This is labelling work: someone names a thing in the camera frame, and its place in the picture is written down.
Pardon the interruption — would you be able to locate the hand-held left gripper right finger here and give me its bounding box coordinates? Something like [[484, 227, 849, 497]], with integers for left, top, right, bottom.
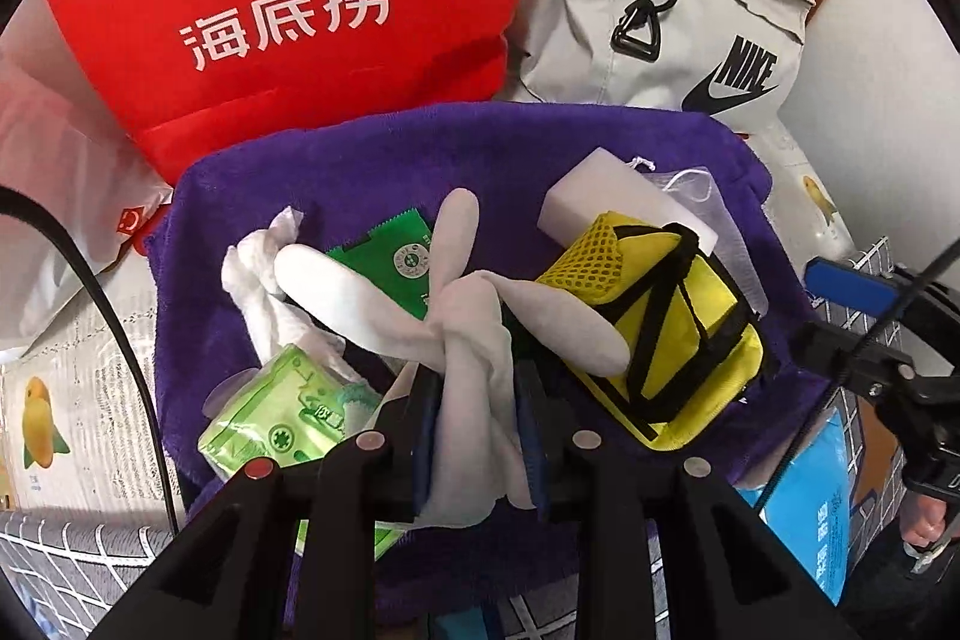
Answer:
[[514, 361, 860, 640]]

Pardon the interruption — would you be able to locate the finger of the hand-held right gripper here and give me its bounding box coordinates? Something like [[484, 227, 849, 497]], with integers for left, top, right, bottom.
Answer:
[[793, 319, 917, 402], [804, 259, 902, 316]]

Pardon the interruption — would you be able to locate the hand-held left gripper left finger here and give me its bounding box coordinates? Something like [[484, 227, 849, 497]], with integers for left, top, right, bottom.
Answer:
[[90, 362, 443, 640]]

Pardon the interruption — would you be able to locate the white glove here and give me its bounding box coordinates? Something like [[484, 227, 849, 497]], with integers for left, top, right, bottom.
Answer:
[[273, 188, 632, 529]]

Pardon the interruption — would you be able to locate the yellow pouch with black straps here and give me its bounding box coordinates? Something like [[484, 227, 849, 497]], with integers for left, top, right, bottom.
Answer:
[[535, 212, 767, 450]]

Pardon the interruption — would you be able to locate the green wet wipe pack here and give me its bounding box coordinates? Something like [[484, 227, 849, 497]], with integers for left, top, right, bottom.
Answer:
[[196, 343, 407, 559]]

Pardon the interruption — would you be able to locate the white mesh drawstring pouch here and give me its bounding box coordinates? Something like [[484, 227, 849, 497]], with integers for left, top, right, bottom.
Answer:
[[629, 155, 770, 319]]

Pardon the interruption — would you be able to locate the green sachet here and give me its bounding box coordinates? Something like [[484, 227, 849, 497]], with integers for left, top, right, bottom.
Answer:
[[323, 206, 437, 319]]

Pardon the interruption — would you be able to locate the white tissue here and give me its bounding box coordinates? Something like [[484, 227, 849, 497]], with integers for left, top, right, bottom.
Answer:
[[220, 206, 362, 379]]

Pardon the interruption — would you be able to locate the white sponge block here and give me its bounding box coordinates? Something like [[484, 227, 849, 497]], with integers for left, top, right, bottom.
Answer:
[[535, 146, 722, 256]]

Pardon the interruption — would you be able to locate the person's right hand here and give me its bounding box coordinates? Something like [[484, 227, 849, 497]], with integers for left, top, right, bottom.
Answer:
[[896, 475, 960, 563]]

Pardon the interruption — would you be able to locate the blue tissue pack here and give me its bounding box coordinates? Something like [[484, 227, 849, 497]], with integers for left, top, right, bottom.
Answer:
[[738, 403, 864, 612]]

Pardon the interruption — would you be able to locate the purple towel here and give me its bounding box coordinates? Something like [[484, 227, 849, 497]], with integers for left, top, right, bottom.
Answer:
[[142, 100, 823, 627]]

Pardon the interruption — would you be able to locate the grey checked star blanket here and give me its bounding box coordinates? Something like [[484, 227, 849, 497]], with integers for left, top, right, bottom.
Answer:
[[0, 235, 925, 640]]

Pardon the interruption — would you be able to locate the white plastic shopping bag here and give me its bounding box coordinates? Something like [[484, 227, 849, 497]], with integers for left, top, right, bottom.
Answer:
[[0, 47, 178, 357]]

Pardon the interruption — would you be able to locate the black cable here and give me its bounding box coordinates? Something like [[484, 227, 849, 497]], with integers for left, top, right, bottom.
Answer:
[[754, 239, 960, 515], [0, 184, 187, 532]]

